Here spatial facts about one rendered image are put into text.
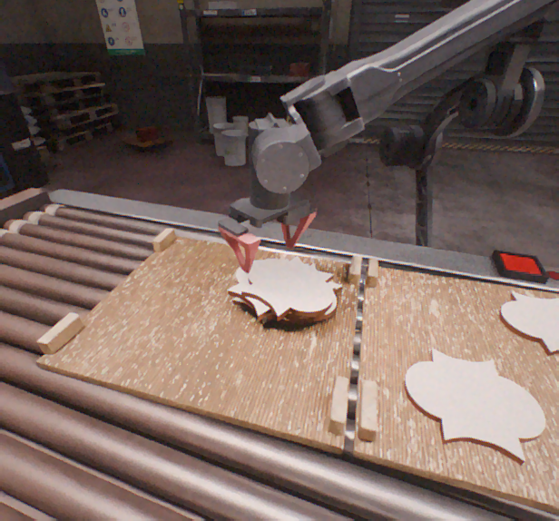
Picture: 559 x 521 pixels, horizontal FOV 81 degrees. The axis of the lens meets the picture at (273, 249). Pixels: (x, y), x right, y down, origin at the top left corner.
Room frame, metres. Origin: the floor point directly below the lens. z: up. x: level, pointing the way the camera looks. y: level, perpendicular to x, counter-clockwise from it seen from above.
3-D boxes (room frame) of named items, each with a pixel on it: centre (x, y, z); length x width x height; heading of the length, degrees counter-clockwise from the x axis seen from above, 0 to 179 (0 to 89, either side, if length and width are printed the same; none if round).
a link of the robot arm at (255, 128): (0.42, 0.00, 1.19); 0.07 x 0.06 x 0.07; 8
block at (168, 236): (0.58, 0.23, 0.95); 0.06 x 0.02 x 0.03; 164
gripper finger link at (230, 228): (0.40, 0.03, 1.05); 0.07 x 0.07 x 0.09; 45
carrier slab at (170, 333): (0.40, 0.08, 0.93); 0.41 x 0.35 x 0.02; 74
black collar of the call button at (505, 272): (0.53, -0.48, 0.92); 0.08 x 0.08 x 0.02; 71
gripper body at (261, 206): (0.43, 0.01, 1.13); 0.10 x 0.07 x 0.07; 135
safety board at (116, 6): (5.71, 2.22, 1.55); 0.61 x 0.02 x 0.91; 78
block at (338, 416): (0.22, -0.08, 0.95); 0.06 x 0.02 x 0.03; 164
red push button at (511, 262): (0.53, -0.48, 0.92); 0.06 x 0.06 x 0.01; 71
